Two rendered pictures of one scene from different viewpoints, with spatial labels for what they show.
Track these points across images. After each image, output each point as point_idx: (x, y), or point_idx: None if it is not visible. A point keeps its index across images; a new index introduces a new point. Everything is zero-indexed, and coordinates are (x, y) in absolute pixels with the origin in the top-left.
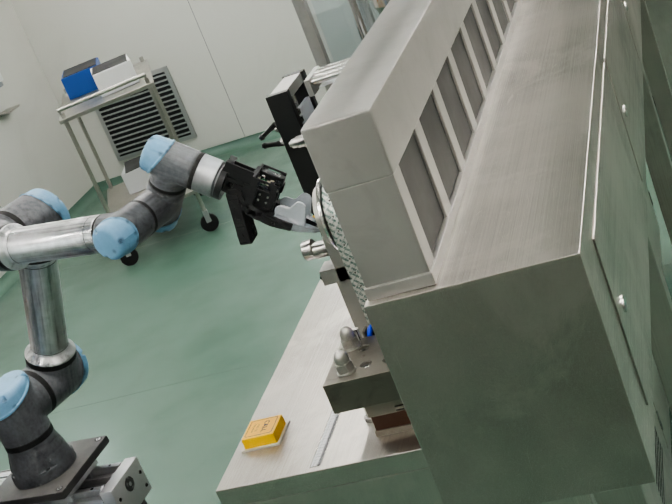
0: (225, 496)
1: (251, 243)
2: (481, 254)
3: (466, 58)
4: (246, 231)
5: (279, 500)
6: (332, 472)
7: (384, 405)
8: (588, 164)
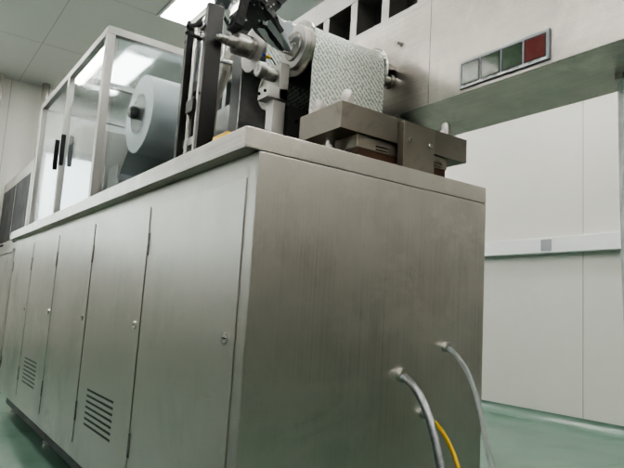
0: (253, 135)
1: (241, 29)
2: None
3: None
4: (244, 17)
5: (297, 162)
6: (348, 156)
7: (370, 141)
8: None
